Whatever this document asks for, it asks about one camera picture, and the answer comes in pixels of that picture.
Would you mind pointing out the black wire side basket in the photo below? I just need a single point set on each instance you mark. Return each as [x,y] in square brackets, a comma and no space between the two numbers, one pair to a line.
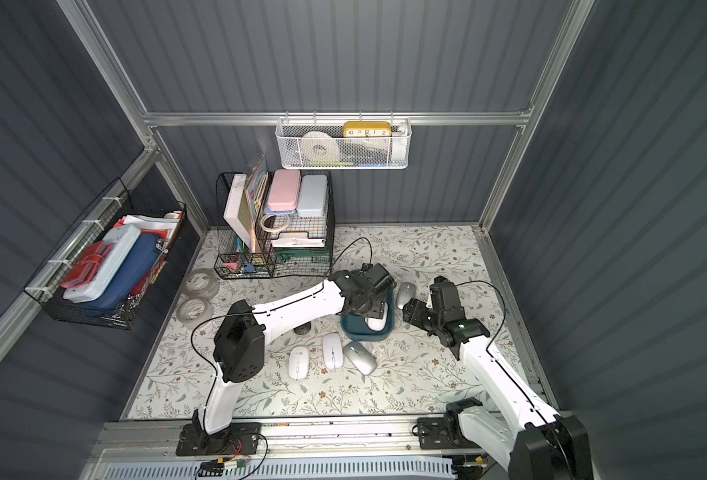
[152,208]

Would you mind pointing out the navy blue pouch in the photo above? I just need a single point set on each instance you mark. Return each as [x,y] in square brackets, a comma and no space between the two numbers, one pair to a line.
[139,261]

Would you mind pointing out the white Lecoo wireless mouse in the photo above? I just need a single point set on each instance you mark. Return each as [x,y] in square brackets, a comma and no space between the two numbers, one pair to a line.
[299,363]

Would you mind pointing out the white tape roll in basket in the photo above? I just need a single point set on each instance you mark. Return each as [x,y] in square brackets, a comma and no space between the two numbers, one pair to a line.
[319,147]

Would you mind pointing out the silver ergonomic mouse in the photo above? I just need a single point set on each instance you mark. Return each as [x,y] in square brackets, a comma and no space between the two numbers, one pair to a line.
[405,293]

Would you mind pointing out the yellow clock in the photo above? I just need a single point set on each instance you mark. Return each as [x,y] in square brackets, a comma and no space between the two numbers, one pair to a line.
[367,129]

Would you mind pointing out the light blue pencil case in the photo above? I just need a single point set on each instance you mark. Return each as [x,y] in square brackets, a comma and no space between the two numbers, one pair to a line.
[312,196]

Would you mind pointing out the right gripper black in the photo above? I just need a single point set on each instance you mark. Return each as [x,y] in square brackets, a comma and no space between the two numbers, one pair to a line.
[419,315]

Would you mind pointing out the white ergonomic mouse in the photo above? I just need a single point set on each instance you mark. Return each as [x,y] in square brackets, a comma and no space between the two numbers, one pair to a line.
[376,324]

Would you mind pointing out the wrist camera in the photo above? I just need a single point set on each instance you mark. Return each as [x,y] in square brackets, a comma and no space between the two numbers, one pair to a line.
[444,297]
[375,277]

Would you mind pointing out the clear tape roll upper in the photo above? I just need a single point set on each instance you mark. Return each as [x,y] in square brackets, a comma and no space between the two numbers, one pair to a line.
[201,283]

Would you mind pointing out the clear tape roll lower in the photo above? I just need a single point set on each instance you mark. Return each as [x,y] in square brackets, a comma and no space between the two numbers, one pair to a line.
[193,311]

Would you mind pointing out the white book upright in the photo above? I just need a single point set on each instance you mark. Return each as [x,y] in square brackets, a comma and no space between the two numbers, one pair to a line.
[236,212]

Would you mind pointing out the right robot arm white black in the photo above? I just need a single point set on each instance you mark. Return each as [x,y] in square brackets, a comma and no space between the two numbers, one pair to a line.
[534,441]

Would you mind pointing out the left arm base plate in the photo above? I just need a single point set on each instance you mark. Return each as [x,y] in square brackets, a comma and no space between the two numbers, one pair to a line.
[239,438]

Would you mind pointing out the white plastic case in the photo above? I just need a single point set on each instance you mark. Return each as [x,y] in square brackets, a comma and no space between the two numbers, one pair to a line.
[123,238]

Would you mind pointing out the clear tape roll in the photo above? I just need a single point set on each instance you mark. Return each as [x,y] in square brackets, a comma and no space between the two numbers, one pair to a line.
[201,283]
[193,311]

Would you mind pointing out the tape roll on organizer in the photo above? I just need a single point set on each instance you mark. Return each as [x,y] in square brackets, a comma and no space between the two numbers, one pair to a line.
[275,223]

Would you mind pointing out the black wireless mouse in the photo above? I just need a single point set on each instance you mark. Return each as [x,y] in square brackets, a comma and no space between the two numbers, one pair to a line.
[302,329]

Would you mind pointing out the silver wireless mouse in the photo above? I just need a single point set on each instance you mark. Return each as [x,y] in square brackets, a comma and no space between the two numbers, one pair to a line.
[360,357]

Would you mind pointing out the aluminium front rail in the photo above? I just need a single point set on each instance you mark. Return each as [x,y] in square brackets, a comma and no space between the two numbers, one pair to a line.
[295,447]

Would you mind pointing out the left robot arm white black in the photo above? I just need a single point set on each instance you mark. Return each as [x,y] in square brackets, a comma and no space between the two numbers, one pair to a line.
[246,331]

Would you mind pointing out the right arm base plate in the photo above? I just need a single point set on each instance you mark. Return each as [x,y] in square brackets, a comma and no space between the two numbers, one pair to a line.
[442,433]

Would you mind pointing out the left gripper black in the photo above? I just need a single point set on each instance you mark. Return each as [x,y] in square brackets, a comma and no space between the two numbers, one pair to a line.
[374,303]

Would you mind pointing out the white wire wall basket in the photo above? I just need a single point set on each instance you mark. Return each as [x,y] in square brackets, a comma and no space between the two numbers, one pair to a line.
[355,153]

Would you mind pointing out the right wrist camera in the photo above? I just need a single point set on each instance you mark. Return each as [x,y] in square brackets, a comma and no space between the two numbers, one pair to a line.
[444,297]

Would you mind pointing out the teal plastic storage box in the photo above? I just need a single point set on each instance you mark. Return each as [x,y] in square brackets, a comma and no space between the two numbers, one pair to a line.
[356,328]

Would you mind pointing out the pink pencil case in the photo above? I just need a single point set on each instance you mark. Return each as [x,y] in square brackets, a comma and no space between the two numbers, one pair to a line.
[284,191]

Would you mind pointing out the red wallet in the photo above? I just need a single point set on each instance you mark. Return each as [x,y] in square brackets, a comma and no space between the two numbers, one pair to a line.
[87,265]

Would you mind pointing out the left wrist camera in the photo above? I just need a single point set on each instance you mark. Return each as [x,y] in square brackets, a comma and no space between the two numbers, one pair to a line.
[375,277]

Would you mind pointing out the black wire desk organizer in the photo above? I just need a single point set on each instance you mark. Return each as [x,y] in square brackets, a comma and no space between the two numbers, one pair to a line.
[305,249]

